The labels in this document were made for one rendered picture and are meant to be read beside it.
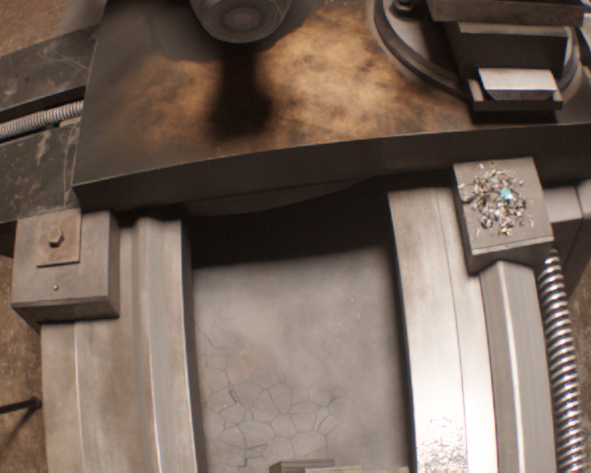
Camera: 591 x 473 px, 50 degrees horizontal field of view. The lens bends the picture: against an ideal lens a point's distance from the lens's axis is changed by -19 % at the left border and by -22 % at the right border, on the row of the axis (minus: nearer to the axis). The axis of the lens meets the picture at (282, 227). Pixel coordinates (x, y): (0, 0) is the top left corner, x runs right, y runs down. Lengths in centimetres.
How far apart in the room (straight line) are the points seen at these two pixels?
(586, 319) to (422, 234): 99
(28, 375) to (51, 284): 103
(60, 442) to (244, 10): 45
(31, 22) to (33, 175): 181
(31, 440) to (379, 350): 110
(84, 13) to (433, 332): 63
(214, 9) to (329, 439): 45
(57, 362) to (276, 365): 25
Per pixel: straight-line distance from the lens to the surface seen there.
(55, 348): 75
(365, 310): 80
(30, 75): 94
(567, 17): 65
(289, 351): 80
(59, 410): 73
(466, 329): 68
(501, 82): 65
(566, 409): 78
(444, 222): 73
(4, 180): 84
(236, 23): 55
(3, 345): 182
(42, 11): 261
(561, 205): 80
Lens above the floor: 146
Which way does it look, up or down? 60 degrees down
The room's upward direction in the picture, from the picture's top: 15 degrees counter-clockwise
